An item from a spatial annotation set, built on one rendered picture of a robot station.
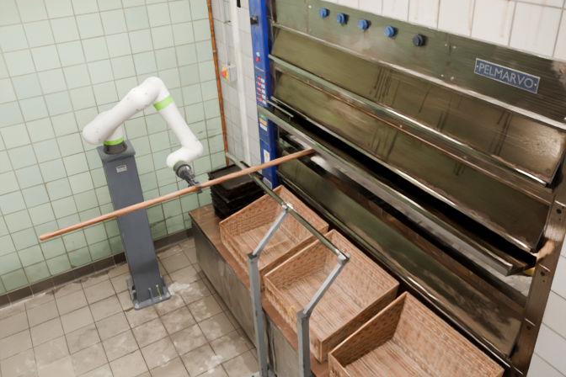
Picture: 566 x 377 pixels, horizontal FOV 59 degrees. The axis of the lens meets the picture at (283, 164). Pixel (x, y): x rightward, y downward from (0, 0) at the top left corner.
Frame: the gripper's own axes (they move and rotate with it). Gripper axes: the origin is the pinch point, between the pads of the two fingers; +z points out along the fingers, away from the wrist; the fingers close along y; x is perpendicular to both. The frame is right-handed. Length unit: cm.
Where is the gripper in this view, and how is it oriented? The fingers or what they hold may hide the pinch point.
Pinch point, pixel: (197, 187)
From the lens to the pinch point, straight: 275.8
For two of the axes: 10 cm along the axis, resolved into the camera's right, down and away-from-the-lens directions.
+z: 5.0, 4.0, -7.7
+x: -8.7, 2.8, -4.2
